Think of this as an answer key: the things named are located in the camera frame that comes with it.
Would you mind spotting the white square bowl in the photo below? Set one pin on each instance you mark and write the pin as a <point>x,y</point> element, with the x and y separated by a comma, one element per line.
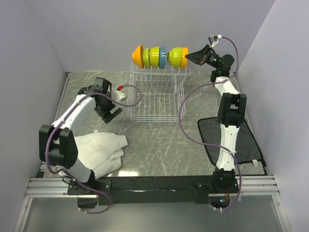
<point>145,58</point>

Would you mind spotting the lime green bowl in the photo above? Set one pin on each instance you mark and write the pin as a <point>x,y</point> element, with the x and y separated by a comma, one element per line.
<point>154,55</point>
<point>175,57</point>

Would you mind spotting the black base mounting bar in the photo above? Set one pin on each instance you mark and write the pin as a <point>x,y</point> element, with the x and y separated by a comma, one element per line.
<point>157,189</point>

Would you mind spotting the dark grey drying mat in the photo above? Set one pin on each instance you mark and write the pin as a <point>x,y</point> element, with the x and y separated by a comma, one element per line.
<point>247,149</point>

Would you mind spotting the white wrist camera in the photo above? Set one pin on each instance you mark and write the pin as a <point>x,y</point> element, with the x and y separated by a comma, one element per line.
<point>214,39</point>
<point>118,95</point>

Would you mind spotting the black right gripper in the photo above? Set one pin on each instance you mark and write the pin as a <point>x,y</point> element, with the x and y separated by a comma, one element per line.
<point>200,57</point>

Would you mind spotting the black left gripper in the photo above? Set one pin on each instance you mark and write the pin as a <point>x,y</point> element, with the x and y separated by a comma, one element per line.
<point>106,115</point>

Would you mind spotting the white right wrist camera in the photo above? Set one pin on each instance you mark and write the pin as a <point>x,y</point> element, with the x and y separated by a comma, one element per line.
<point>214,39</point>

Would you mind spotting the orange bowl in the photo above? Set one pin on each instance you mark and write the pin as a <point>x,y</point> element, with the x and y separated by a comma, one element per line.
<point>137,56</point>
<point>184,60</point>

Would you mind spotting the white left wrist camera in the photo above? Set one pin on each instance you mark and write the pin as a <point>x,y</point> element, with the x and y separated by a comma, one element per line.
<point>118,95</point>

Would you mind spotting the white cloth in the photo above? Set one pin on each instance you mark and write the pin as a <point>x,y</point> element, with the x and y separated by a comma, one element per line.
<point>101,152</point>

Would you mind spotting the white wire dish rack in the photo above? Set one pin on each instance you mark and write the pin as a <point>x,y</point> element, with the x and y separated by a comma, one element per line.
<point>161,93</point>

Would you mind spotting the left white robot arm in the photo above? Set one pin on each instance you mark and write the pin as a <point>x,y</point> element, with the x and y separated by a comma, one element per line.
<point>57,145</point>

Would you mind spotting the aluminium front rail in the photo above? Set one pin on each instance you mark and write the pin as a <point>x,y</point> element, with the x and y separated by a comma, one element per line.
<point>247,185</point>

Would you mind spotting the blue bottom bowl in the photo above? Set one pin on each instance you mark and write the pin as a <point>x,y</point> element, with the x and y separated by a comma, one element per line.
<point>162,57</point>

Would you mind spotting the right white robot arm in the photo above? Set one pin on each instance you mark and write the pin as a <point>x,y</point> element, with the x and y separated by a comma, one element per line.
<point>230,114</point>

